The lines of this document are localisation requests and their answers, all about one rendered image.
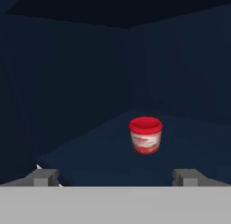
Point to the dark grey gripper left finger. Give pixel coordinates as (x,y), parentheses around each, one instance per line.
(42,177)

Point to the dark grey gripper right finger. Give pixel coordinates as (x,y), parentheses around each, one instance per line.
(188,177)

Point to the red lidded jam jar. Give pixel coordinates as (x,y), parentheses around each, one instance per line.
(145,137)

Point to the dark blue cabinet interior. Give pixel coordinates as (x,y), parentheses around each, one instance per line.
(75,83)

